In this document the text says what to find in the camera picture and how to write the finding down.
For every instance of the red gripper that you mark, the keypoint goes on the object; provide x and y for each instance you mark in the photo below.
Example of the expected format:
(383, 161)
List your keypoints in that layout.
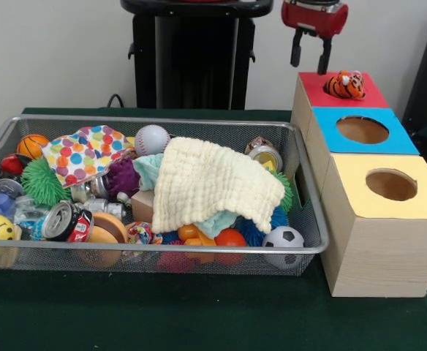
(314, 18)

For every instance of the orange striped tiger plush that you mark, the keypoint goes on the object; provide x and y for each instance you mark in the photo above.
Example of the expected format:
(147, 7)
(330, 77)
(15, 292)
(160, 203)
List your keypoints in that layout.
(345, 86)

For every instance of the cream muslin cloth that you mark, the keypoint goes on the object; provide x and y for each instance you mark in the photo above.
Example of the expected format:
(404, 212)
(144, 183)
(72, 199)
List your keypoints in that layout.
(213, 183)

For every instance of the light blue muslin cloth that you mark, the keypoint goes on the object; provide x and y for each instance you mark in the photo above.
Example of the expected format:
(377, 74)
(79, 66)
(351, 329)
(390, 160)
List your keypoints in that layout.
(147, 170)

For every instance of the polka dot cloth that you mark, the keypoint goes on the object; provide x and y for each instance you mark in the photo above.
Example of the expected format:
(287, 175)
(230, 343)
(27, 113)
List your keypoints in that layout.
(78, 157)

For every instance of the plush hamburger toy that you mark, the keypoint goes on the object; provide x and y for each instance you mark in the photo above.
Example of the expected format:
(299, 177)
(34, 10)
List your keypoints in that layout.
(109, 228)

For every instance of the wooden box with three holes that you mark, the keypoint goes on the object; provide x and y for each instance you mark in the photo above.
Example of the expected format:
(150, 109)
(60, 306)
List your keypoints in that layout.
(381, 256)

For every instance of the shallow mesh bin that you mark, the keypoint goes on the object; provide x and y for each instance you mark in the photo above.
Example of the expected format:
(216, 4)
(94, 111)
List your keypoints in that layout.
(199, 261)

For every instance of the white toy baseball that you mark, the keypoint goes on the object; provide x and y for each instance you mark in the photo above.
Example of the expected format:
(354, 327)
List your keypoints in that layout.
(152, 139)

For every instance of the small soccer ball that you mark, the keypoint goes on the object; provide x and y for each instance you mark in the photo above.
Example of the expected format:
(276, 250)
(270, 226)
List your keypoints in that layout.
(283, 237)

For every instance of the small orange basketball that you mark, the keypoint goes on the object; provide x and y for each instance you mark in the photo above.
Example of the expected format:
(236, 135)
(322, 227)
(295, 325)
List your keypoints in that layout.
(30, 146)

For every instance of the red soda can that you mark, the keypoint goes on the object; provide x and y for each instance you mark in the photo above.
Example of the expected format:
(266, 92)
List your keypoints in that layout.
(67, 222)

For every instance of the green spiky ball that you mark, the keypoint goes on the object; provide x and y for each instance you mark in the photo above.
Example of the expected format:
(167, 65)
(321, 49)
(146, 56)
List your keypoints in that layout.
(39, 181)

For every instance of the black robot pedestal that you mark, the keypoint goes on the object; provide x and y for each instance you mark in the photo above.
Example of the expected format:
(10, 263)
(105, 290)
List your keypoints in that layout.
(191, 62)

